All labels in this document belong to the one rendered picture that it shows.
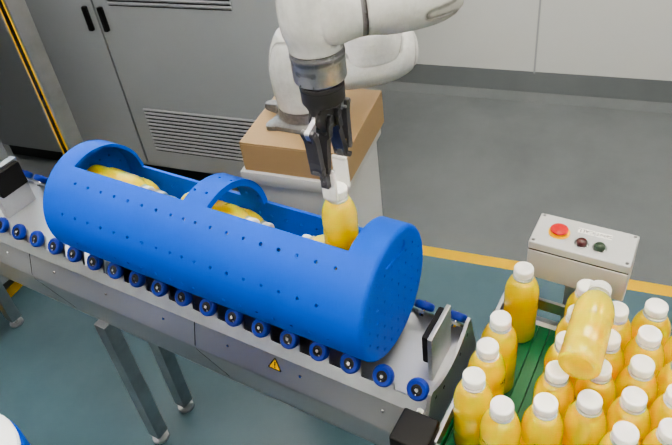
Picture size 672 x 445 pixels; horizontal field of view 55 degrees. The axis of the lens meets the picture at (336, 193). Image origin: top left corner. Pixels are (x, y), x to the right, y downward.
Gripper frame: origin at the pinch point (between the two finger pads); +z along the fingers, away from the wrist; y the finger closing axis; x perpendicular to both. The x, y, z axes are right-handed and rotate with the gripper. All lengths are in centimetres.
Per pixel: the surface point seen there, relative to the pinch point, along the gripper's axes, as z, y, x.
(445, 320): 30.5, -1.1, 20.6
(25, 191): 36, -2, -113
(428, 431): 34.2, 20.7, 26.2
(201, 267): 19.8, 14.3, -26.6
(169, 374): 110, -4, -84
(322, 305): 19.0, 13.8, 2.5
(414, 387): 37.4, 11.3, 19.2
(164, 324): 47, 14, -47
